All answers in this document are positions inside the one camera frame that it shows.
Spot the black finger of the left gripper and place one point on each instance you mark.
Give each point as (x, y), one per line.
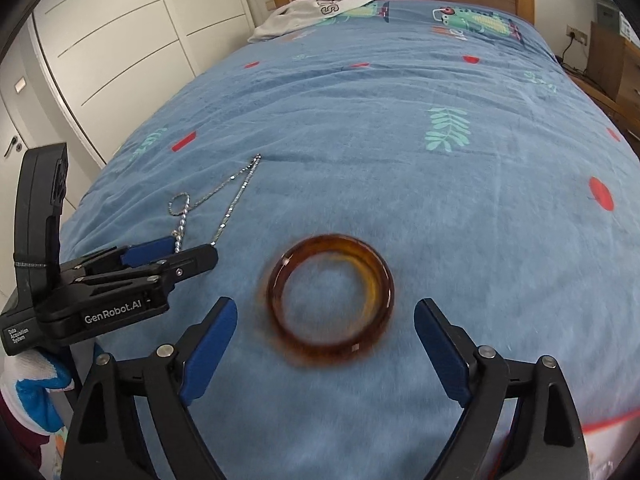
(186, 264)

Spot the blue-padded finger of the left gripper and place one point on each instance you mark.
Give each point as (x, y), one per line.
(148, 252)

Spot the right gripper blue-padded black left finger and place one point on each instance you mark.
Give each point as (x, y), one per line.
(106, 441)

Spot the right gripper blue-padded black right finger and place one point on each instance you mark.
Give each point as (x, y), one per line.
(545, 440)

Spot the dark red sleeved forearm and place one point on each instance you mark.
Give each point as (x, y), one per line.
(32, 442)

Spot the white blue gloved hand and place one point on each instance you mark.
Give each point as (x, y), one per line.
(26, 383)

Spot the red white shallow box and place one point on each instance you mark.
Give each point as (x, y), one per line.
(608, 442)

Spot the amber resin bangle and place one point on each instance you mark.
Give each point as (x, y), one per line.
(325, 301)

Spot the white wardrobe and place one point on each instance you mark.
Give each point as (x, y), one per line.
(114, 63)

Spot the white garment on bed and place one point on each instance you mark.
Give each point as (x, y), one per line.
(300, 14)

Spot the blue patterned bedspread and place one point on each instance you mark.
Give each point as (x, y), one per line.
(487, 180)

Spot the wooden drawer chest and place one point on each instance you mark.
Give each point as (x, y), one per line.
(612, 79)

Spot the white printer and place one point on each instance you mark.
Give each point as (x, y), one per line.
(610, 16)

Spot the wall power socket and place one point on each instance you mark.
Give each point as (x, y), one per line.
(577, 35)

